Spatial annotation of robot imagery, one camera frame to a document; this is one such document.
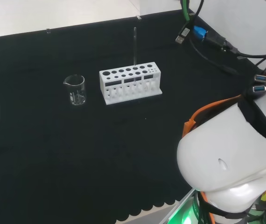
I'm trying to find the clear glass rod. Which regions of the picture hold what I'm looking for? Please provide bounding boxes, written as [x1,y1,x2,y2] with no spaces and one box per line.
[133,27,138,83]

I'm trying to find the white test tube rack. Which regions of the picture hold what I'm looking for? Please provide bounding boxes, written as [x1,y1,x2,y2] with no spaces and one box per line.
[98,62,163,106]

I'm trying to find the clear glass beaker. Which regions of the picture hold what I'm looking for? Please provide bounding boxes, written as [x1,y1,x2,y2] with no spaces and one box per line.
[63,74,87,106]

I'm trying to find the black bench cloth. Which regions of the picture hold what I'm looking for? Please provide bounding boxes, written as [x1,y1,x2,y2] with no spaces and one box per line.
[0,8,266,224]

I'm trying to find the silver USB plug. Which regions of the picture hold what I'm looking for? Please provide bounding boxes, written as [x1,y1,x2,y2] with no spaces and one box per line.
[175,27,191,45]

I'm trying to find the black USB hub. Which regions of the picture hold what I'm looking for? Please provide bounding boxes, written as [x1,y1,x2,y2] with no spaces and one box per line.
[244,73,266,97]

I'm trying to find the thick black cable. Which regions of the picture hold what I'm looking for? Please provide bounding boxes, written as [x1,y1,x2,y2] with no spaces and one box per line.
[188,35,239,76]

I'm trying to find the aluminium frame rail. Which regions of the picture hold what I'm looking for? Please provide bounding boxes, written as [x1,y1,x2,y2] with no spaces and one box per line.
[158,188,197,224]

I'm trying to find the blue grey cable adapter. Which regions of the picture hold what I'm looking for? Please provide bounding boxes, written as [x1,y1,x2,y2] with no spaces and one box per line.
[193,25,239,55]

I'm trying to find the green cable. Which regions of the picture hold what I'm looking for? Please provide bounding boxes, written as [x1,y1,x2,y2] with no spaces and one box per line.
[180,0,191,23]

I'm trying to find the thin black cable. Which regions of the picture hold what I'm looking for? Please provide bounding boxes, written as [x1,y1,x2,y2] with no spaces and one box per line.
[189,0,205,26]

